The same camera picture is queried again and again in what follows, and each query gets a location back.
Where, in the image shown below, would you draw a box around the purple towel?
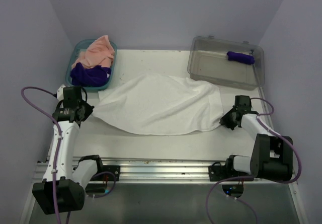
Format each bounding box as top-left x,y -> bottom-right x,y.
70,62 -> 111,87
226,51 -> 255,65

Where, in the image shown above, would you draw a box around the white towel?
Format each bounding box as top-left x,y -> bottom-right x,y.
93,74 -> 223,136

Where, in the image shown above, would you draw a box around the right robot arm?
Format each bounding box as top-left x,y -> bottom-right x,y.
220,95 -> 293,182

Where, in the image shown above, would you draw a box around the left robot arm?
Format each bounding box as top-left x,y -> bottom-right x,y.
32,86 -> 105,214

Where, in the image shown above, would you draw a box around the grey transparent plastic bin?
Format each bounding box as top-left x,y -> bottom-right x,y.
187,36 -> 265,90

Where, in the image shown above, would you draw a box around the pink towel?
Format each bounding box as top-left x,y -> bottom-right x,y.
71,35 -> 115,69

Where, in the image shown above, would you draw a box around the blue plastic bin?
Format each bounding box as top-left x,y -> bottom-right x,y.
65,39 -> 118,93

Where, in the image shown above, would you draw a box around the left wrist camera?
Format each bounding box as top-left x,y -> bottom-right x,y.
56,84 -> 66,101

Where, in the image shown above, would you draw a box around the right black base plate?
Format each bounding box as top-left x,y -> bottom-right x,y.
208,161 -> 250,182

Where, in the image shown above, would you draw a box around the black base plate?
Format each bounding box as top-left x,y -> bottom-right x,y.
208,161 -> 250,182
72,165 -> 121,184

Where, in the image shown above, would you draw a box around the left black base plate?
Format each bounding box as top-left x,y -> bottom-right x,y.
72,165 -> 121,184

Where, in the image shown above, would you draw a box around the aluminium mounting rail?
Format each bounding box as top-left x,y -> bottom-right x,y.
102,158 -> 215,184

